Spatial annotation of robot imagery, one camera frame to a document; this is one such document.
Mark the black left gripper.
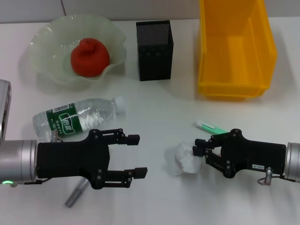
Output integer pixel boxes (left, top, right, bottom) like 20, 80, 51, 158
37, 128, 148, 190

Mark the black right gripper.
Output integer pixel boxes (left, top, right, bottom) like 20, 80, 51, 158
192, 128, 288, 179

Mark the white paper ball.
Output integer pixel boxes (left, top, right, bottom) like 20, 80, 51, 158
164, 142, 203, 176

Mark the green pen white clip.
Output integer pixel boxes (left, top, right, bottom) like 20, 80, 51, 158
193, 120, 230, 136

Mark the clear water bottle green label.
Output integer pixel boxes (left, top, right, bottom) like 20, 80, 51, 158
32, 96, 126, 143

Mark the red-orange fruit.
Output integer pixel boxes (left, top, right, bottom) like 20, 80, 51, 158
71, 38, 111, 77

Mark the silver marker pen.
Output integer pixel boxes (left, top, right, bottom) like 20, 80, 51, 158
65, 178, 90, 208

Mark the black mesh pen holder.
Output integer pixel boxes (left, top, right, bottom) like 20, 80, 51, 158
136, 20, 175, 82

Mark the pale green glass fruit plate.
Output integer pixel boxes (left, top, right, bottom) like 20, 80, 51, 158
28, 14, 127, 90

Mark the yellow plastic storage bin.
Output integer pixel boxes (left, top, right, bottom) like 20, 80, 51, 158
198, 0, 278, 102

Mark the right wrist connector cable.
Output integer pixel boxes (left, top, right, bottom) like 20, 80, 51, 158
257, 167, 296, 186

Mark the wrist connector cable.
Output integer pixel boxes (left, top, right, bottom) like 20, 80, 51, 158
257, 167, 296, 186
9, 177, 53, 188

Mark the left wrist connector cable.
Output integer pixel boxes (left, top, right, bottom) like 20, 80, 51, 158
9, 177, 53, 188

